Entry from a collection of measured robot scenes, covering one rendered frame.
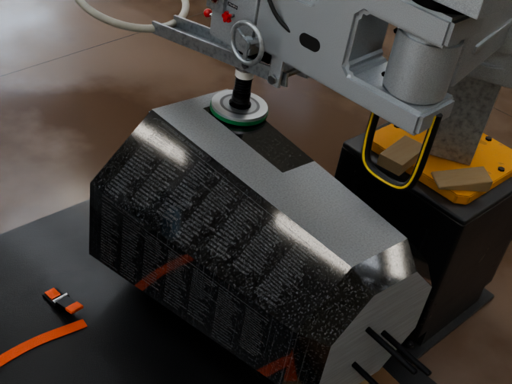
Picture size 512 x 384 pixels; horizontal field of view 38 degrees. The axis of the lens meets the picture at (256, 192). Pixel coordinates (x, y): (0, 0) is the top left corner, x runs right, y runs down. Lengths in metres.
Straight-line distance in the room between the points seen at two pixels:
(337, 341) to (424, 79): 0.80
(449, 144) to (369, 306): 0.93
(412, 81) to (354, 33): 0.23
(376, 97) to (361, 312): 0.64
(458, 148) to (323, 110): 1.84
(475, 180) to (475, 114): 0.24
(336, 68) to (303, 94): 2.51
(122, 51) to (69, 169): 1.35
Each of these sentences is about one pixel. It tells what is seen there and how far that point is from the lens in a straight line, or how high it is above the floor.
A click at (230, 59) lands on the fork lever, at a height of 1.09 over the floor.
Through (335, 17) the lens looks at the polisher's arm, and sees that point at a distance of 2.25.
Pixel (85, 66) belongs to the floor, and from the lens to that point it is 4.79.
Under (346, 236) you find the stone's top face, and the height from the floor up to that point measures 0.87.
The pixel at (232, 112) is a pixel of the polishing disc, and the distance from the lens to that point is 2.71.
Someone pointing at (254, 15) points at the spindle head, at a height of 1.32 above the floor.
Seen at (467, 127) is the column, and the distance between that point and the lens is 2.90.
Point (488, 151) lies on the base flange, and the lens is 3.13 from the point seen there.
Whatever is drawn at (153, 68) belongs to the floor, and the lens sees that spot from 4.82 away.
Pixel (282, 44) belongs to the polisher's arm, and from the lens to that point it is 2.41.
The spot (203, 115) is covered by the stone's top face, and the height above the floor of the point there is 0.87.
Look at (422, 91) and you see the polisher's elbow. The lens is 2.17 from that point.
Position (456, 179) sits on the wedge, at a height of 0.81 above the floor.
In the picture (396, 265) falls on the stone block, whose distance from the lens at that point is 2.30.
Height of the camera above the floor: 2.29
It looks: 37 degrees down
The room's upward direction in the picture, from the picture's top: 11 degrees clockwise
